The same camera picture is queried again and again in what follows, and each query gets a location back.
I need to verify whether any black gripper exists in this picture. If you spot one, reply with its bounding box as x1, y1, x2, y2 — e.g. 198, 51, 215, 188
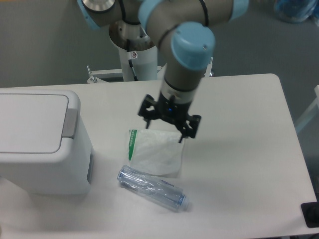
138, 93, 201, 143

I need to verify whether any white push-top trash can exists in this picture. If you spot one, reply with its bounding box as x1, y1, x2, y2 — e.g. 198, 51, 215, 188
0, 89, 94, 195

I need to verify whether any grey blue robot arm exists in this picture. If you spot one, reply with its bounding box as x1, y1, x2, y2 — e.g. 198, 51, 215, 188
78, 0, 249, 138

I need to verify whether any white green plastic bag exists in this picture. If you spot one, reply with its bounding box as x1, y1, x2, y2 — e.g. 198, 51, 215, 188
127, 128, 184, 177

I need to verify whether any crushed clear plastic bottle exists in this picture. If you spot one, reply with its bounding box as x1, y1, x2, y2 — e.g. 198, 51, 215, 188
117, 165, 192, 212

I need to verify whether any blue plastic bag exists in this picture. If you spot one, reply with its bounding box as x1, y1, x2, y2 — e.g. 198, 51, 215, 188
274, 0, 319, 23

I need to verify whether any black device at table edge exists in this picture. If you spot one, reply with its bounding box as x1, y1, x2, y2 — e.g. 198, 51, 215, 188
301, 202, 319, 228

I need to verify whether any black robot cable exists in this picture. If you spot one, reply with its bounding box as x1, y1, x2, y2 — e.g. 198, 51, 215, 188
126, 39, 139, 82

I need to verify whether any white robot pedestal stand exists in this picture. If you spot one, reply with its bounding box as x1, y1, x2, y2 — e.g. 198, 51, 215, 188
86, 21, 215, 84

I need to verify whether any white frame at right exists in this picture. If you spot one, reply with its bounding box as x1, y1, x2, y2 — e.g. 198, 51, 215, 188
295, 85, 319, 134

